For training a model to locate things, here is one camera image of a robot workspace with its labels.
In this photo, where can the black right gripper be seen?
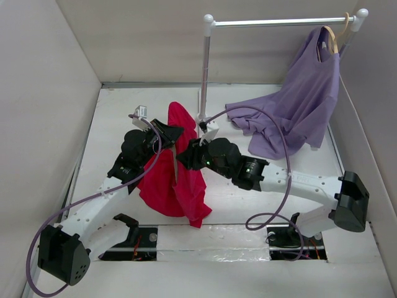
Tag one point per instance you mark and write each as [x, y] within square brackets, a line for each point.
[190, 158]

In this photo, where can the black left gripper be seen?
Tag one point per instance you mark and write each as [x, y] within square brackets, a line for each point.
[168, 134]

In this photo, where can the red t-shirt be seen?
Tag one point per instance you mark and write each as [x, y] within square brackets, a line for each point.
[158, 188]

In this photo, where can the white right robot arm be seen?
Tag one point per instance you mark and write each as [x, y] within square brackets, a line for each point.
[343, 199]

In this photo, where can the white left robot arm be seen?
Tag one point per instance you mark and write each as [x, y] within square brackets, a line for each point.
[67, 250]

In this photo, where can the purple t-shirt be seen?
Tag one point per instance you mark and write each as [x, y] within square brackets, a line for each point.
[281, 123]

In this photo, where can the wooden hanger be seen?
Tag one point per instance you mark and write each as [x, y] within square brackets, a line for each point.
[332, 37]

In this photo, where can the white metal clothes rack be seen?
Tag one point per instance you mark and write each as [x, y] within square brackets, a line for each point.
[258, 49]

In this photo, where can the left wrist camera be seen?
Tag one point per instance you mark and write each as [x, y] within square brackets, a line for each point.
[139, 114]

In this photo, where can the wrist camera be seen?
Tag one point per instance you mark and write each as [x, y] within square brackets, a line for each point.
[139, 114]
[210, 130]

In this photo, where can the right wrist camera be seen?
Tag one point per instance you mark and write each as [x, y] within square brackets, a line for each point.
[210, 130]

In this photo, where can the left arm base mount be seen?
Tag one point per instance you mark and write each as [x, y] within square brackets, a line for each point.
[140, 244]

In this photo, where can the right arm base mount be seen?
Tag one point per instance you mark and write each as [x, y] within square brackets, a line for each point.
[284, 244]

